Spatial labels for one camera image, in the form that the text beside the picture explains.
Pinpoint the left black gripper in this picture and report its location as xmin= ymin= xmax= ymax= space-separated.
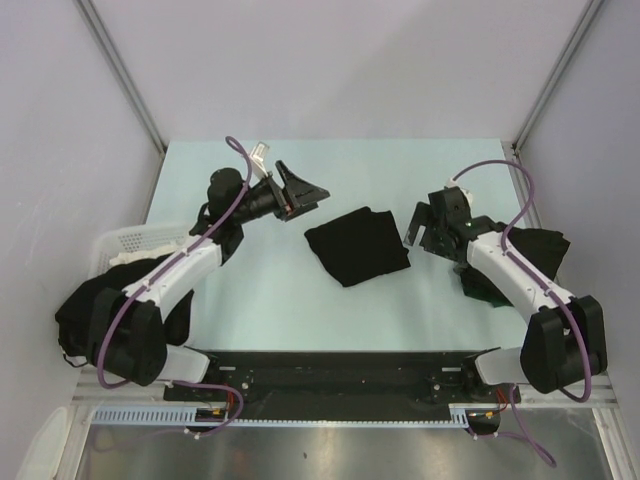
xmin=231 ymin=161 xmax=328 ymax=225

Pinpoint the black t shirt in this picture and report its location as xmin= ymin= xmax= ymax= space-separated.
xmin=304 ymin=207 xmax=411 ymax=288

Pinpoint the white plastic laundry basket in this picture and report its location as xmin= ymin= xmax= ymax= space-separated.
xmin=63 ymin=222 xmax=189 ymax=368

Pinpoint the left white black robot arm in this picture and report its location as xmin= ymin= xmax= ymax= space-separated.
xmin=87 ymin=162 xmax=330 ymax=400

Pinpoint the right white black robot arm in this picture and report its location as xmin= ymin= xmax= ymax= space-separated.
xmin=405 ymin=187 xmax=608 ymax=401

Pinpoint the black folded shirt on stack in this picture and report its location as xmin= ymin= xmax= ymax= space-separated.
xmin=454 ymin=227 xmax=571 ymax=280

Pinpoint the green folded shirt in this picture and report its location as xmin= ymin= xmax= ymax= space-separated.
xmin=458 ymin=267 xmax=512 ymax=308

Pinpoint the white cloth in basket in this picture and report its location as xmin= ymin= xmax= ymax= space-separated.
xmin=108 ymin=242 xmax=183 ymax=268

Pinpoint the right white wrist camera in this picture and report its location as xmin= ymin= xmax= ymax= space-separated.
xmin=445 ymin=180 xmax=473 ymax=203

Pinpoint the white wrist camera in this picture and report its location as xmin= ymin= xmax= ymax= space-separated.
xmin=249 ymin=142 xmax=272 ymax=180
xmin=445 ymin=180 xmax=473 ymax=203

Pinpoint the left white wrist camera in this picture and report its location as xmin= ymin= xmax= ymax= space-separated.
xmin=249 ymin=142 xmax=272 ymax=180

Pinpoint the right aluminium side rail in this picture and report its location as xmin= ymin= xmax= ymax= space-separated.
xmin=502 ymin=142 xmax=584 ymax=356

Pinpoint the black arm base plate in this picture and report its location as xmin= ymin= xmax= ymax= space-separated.
xmin=164 ymin=351 xmax=511 ymax=424

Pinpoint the right aluminium corner post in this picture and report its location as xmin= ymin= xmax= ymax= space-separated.
xmin=511 ymin=0 xmax=607 ymax=154

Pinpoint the aluminium corner post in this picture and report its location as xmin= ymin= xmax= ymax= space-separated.
xmin=511 ymin=0 xmax=607 ymax=154
xmin=74 ymin=0 xmax=167 ymax=154

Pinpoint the light blue cable duct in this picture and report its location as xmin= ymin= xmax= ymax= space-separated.
xmin=92 ymin=403 xmax=472 ymax=427

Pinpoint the left aluminium corner post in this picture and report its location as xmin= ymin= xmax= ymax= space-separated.
xmin=74 ymin=0 xmax=167 ymax=154

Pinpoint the aluminium frame rail front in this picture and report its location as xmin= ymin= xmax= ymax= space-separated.
xmin=71 ymin=367 xmax=618 ymax=408

